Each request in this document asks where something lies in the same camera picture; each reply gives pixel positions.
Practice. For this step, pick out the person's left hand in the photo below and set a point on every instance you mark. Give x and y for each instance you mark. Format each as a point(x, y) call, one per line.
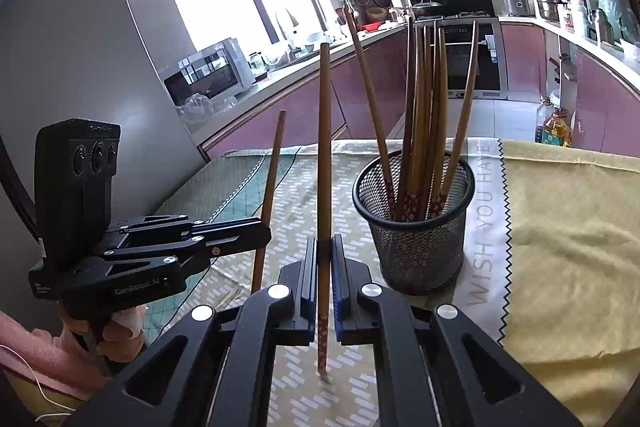
point(122, 337)

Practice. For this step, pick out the yellow cloth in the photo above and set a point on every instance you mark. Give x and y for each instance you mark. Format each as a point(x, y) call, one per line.
point(575, 257)

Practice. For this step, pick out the black mesh utensil holder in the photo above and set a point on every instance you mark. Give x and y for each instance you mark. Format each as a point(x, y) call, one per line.
point(415, 252)

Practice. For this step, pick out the silver rice cooker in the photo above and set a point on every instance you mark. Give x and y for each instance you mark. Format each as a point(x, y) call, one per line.
point(515, 4)

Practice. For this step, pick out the grey refrigerator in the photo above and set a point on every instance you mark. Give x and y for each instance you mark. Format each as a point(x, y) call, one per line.
point(75, 57)

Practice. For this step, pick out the bunch of chopsticks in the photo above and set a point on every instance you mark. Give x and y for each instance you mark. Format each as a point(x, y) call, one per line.
point(415, 132)

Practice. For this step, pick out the sink faucet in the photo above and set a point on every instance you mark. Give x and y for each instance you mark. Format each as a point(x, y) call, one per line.
point(285, 27)

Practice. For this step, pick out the pink lower cabinets with sink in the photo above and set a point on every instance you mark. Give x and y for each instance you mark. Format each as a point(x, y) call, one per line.
point(300, 102)

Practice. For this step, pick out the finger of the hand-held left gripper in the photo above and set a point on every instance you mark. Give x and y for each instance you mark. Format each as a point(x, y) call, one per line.
point(225, 239)
point(160, 223)

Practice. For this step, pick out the person's left forearm pink sleeve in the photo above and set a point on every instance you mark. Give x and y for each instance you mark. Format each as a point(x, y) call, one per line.
point(40, 352)

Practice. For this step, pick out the patterned-end wooden chopstick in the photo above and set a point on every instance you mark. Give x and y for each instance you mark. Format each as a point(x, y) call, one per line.
point(270, 187)
point(324, 157)

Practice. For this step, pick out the white microwave oven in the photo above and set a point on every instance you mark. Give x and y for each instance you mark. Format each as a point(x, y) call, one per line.
point(210, 74)

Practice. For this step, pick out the dark wok with lid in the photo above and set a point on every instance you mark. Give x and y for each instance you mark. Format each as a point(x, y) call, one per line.
point(426, 8)

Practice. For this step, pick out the green plastic bag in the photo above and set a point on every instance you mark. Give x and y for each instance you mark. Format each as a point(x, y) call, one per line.
point(615, 14)

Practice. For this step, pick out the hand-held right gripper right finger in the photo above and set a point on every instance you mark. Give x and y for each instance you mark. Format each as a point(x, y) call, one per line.
point(340, 272)

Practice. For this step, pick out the stainless steel pot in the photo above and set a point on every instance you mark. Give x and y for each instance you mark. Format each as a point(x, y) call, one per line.
point(546, 7)

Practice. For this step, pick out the clear plastic bag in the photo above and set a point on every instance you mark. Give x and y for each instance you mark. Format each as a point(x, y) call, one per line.
point(200, 109)

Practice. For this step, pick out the black built-in oven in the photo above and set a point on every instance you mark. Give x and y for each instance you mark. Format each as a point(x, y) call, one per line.
point(487, 67)

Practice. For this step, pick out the pink lower cabinets curved counter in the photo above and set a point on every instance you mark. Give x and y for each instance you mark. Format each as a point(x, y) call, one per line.
point(600, 97)

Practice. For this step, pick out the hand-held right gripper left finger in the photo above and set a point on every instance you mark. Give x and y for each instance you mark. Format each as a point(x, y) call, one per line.
point(311, 272)

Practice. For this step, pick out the dark liquid plastic bottle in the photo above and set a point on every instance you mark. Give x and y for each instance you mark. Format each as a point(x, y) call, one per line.
point(542, 117)

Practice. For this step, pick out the red basin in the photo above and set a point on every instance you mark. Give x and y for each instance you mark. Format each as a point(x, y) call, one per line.
point(371, 27)

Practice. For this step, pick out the patterned grey-green tablecloth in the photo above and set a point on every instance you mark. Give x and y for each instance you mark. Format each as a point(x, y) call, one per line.
point(300, 187)

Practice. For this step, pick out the stainless steel thermos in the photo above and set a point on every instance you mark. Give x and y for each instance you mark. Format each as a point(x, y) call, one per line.
point(597, 27)

